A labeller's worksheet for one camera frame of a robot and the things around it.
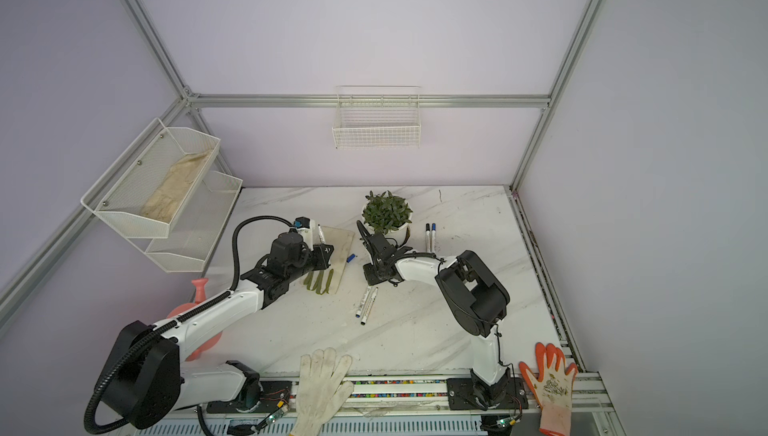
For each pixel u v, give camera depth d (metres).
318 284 0.93
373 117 0.95
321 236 0.83
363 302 0.90
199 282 0.82
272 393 0.74
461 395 0.72
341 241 1.04
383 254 0.75
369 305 0.88
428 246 1.02
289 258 0.66
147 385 0.40
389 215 0.91
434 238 1.04
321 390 0.75
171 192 0.78
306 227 0.76
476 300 0.50
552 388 0.73
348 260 0.98
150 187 0.80
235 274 0.58
